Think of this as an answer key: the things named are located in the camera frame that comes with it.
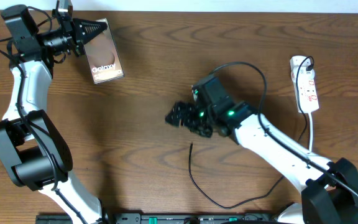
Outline Galaxy S25 Ultra smartphone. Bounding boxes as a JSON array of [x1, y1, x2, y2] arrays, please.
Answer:
[[85, 18, 124, 84]]

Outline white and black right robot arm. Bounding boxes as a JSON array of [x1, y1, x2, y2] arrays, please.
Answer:
[[165, 75, 358, 223]]

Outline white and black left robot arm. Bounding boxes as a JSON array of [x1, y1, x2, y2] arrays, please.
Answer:
[[0, 1, 115, 223]]

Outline white power strip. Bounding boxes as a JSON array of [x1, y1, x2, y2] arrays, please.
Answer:
[[290, 55, 319, 114]]

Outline white power strip cord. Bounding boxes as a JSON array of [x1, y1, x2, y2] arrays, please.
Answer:
[[308, 112, 314, 152]]

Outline black mounting rail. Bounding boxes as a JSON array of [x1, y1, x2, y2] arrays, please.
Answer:
[[35, 212, 279, 224]]

